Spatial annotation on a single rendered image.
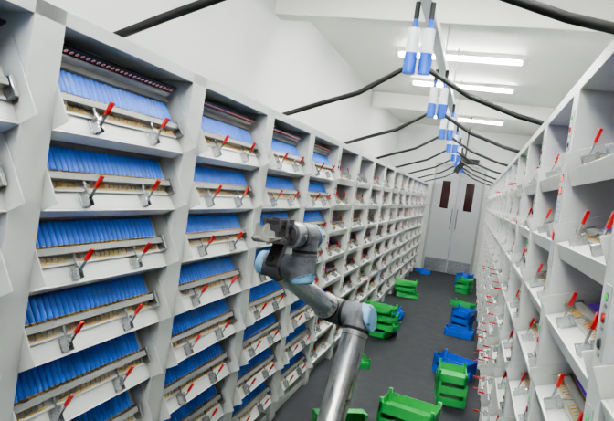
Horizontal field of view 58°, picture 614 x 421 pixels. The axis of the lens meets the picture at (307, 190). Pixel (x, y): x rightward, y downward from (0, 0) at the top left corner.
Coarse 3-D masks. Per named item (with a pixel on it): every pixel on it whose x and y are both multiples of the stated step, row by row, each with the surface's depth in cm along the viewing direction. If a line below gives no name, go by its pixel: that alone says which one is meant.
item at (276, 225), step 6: (264, 222) 182; (270, 222) 180; (276, 222) 179; (282, 222) 179; (288, 222) 182; (294, 222) 189; (270, 228) 181; (276, 228) 180; (282, 228) 181; (288, 228) 183; (294, 228) 188; (276, 234) 180; (282, 234) 181; (288, 234) 183; (294, 234) 188; (294, 240) 187
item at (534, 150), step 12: (540, 144) 285; (528, 156) 288; (540, 156) 285; (528, 168) 286; (528, 204) 286; (516, 240) 287; (516, 252) 287; (516, 276) 287; (516, 288) 286; (504, 312) 289; (504, 324) 288; (492, 396) 288
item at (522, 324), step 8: (520, 320) 220; (528, 320) 219; (536, 320) 218; (520, 328) 220; (520, 336) 211; (536, 336) 206; (520, 344) 206; (528, 344) 197; (528, 352) 188; (528, 360) 163; (528, 368) 171
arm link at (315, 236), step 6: (300, 222) 195; (306, 228) 192; (312, 228) 196; (318, 228) 200; (312, 234) 195; (318, 234) 198; (306, 240) 192; (312, 240) 196; (318, 240) 199; (306, 246) 195; (312, 246) 196; (318, 246) 202
